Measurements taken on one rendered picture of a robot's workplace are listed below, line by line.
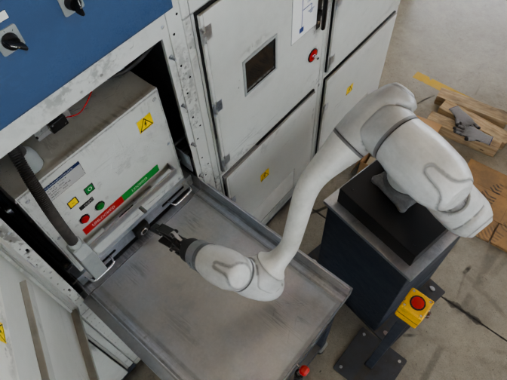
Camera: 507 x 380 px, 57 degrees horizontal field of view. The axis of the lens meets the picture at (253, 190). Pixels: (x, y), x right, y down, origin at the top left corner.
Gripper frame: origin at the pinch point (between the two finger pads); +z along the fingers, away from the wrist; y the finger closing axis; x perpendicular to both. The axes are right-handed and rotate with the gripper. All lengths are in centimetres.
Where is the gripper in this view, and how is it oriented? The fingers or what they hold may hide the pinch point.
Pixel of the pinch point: (161, 234)
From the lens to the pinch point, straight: 154.8
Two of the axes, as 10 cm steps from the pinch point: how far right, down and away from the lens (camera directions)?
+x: 6.5, -6.6, 3.9
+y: 4.1, 7.3, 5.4
